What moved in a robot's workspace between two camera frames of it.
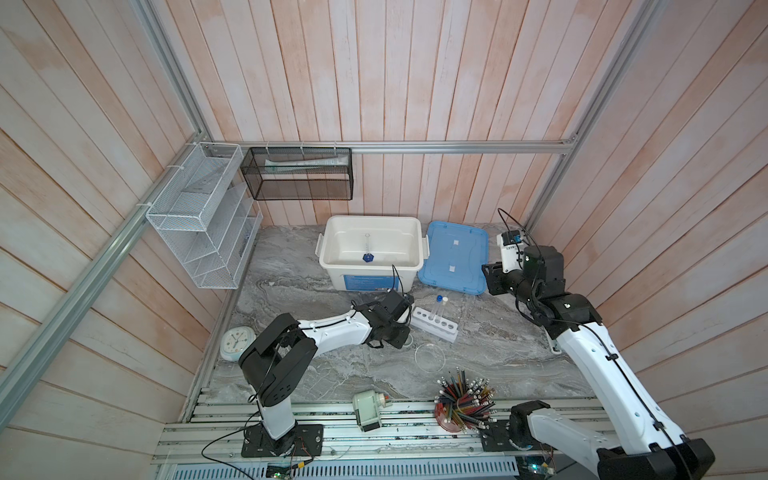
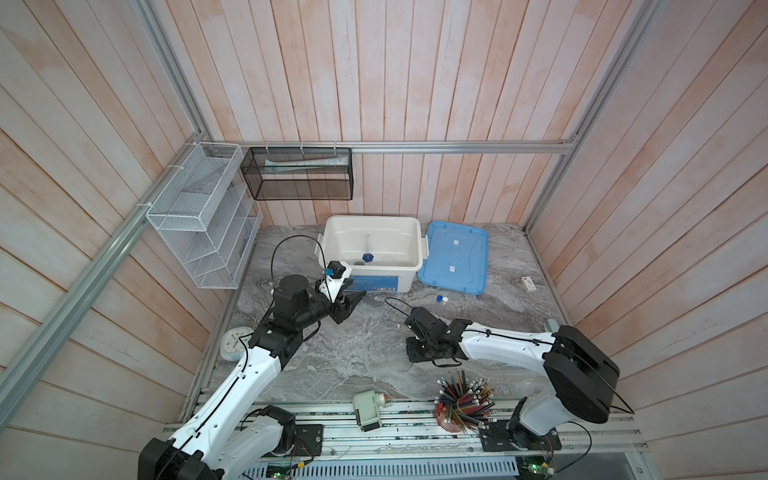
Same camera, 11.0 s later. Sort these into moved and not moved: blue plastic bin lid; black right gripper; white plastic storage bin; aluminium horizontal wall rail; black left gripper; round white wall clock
Moved: black left gripper; black right gripper
Not moved: blue plastic bin lid; round white wall clock; aluminium horizontal wall rail; white plastic storage bin
